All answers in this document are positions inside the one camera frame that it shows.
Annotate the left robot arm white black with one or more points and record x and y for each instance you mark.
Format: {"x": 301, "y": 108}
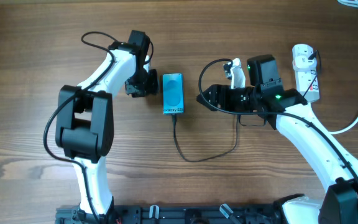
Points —
{"x": 85, "y": 121}

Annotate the turquoise screen smartphone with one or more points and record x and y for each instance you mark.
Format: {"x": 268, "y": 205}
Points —
{"x": 173, "y": 95}

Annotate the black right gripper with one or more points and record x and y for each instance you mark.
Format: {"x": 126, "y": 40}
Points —
{"x": 226, "y": 91}

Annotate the white power strip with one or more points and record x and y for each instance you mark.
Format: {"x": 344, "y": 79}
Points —
{"x": 306, "y": 82}

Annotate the white USB charger adapter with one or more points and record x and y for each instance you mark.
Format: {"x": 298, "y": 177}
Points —
{"x": 302, "y": 63}

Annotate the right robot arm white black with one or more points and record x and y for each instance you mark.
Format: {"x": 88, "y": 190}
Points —
{"x": 288, "y": 112}

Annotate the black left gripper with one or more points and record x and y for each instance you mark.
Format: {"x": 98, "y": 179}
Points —
{"x": 151, "y": 88}

